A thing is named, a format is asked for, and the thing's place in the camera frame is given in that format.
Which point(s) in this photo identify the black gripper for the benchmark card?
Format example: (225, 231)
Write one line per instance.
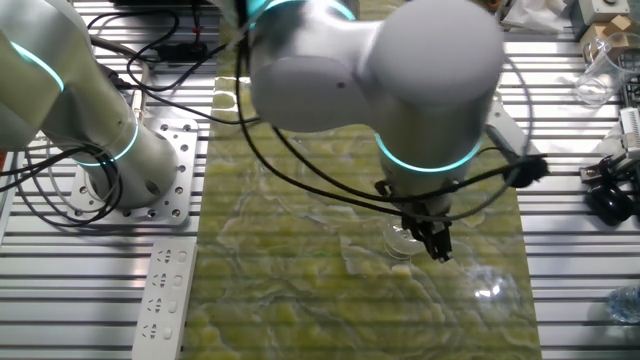
(427, 227)

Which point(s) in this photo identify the white power strip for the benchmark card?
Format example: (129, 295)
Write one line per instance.
(162, 300)

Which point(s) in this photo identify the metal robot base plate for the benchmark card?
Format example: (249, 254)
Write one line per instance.
(177, 150)

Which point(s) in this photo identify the black keyboard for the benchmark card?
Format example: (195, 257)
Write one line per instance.
(631, 85)

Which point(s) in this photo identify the green marble pattern mat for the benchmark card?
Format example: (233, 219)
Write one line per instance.
(300, 300)

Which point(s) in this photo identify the grey button box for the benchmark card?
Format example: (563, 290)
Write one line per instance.
(602, 10)

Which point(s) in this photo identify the small wooden box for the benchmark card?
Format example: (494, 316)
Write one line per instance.
(612, 30)

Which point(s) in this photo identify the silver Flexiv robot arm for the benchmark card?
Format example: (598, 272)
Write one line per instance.
(425, 75)

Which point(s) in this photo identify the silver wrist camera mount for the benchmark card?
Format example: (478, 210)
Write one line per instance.
(527, 170)

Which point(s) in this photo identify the water bottle with blue cap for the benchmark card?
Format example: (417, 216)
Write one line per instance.
(625, 305)

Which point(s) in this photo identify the white plastic bag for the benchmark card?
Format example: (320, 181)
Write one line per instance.
(535, 12)

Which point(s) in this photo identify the clear plastic cup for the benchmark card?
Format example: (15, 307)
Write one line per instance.
(400, 240)

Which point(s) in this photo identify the clear glass beaker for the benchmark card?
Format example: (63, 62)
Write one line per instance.
(600, 75)

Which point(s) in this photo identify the black power adapter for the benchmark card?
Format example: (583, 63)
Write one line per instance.
(182, 52)

